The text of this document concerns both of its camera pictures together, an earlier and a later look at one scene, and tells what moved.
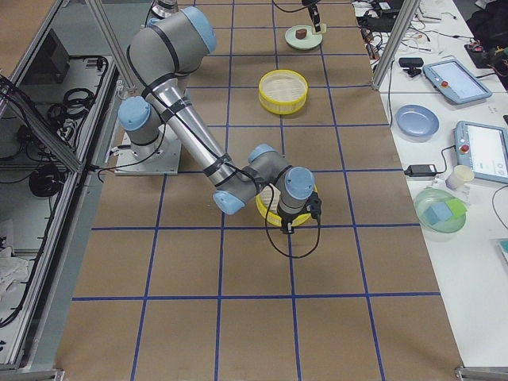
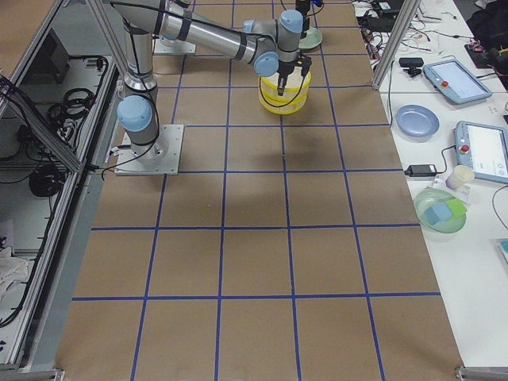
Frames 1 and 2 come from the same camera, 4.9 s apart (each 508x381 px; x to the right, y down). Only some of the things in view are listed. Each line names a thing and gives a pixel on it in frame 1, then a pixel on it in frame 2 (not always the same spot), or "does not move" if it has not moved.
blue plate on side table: [417, 121] does not move
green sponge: [457, 207] does not move
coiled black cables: [61, 116] does not move
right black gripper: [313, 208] -> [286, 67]
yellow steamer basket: [263, 198] -> [297, 90]
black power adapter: [421, 171] does not move
